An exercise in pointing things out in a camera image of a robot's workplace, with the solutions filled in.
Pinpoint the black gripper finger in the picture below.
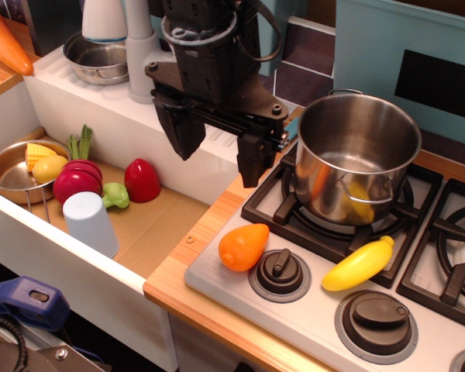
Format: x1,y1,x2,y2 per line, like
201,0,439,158
153,92,205,160
237,133,274,188

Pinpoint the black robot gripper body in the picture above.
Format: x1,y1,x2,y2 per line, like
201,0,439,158
145,15,287,141

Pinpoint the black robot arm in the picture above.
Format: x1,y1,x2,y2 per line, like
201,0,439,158
145,1,288,188

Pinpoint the short orange toy carrot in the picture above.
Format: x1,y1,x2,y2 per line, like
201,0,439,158
218,223,270,272

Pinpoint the stainless steel pot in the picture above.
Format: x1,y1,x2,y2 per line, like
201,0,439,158
292,89,422,226

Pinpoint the steel pan on ledge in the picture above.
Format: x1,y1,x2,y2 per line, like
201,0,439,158
63,32,129,86

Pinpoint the long orange toy carrot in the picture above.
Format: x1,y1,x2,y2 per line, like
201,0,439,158
0,16,34,76

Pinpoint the black burner grate left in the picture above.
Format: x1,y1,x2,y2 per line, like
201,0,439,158
241,150,443,288

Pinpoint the black burner grate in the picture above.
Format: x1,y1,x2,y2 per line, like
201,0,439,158
397,179,465,332
241,150,443,288

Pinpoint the red toy pepper half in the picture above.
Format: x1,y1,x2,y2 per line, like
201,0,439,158
124,158,161,203

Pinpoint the grey toy faucet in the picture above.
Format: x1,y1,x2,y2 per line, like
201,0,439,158
125,0,164,104

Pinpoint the green toy broccoli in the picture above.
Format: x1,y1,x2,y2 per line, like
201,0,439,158
102,182,130,209

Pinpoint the red toy radish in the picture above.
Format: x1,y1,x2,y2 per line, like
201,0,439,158
53,125,102,205

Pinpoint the white toy sink basin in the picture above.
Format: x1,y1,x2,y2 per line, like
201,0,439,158
0,45,241,372

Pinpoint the white cylinder blue band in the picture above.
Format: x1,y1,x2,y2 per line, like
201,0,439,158
82,0,128,43

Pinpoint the black stove knob left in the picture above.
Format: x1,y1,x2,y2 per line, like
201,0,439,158
248,248,312,304

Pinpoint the light blue plastic cup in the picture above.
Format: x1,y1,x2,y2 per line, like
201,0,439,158
63,191,119,258

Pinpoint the yellow toy lemon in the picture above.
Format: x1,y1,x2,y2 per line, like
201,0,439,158
32,155,68,184

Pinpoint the yellow toy banana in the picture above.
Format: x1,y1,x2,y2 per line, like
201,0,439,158
322,236,394,291

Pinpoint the yellow toy corn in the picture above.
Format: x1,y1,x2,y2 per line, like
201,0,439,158
25,143,57,172

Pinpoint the small steel bowl in sink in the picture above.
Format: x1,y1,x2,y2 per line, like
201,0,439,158
0,139,71,205

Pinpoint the black stove knob middle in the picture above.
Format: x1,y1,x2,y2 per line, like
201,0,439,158
334,290,419,365

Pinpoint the blue clamp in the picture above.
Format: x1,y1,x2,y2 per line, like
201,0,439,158
0,276,71,331

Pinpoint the black burner grate right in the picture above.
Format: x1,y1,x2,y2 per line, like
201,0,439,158
397,179,465,332

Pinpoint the black cable loop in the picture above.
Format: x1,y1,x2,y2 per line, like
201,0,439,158
235,0,284,63

